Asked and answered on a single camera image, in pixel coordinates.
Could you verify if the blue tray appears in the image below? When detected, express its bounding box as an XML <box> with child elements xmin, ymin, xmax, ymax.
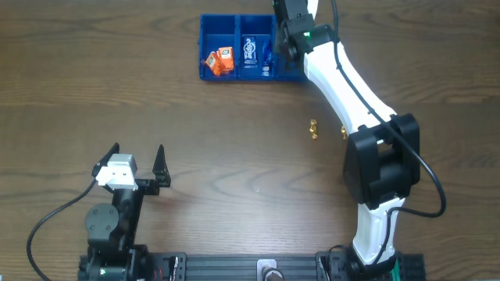
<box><xmin>198</xmin><ymin>13</ymin><xmax>313</xmax><ymax>83</ymax></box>

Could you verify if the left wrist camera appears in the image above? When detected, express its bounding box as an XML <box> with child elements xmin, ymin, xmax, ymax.
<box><xmin>95</xmin><ymin>153</ymin><xmax>139</xmax><ymax>192</ymax></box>

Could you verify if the blue candy pack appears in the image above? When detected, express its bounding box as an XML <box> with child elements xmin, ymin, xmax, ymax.
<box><xmin>242</xmin><ymin>35</ymin><xmax>259</xmax><ymax>68</ymax></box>
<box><xmin>260</xmin><ymin>40</ymin><xmax>273</xmax><ymax>77</ymax></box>

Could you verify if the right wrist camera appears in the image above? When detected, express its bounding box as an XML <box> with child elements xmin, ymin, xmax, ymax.
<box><xmin>305</xmin><ymin>0</ymin><xmax>320</xmax><ymax>20</ymax></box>

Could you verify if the black cable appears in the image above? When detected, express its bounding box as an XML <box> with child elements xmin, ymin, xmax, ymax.
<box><xmin>26</xmin><ymin>178</ymin><xmax>98</xmax><ymax>281</ymax></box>
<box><xmin>330</xmin><ymin>0</ymin><xmax>448</xmax><ymax>265</ymax></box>

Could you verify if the mounting rail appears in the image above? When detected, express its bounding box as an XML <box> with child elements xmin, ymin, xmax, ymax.
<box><xmin>77</xmin><ymin>251</ymin><xmax>426</xmax><ymax>281</ymax></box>

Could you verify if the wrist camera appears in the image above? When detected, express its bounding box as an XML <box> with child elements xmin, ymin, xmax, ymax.
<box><xmin>305</xmin><ymin>0</ymin><xmax>320</xmax><ymax>20</ymax></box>
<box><xmin>95</xmin><ymin>153</ymin><xmax>139</xmax><ymax>192</ymax></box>

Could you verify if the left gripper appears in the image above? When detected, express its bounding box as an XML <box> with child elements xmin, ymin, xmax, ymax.
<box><xmin>91</xmin><ymin>142</ymin><xmax>173</xmax><ymax>197</ymax></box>

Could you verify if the orange candy box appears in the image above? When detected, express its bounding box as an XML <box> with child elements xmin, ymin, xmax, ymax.
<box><xmin>216</xmin><ymin>46</ymin><xmax>234</xmax><ymax>74</ymax></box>
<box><xmin>204</xmin><ymin>52</ymin><xmax>227</xmax><ymax>76</ymax></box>

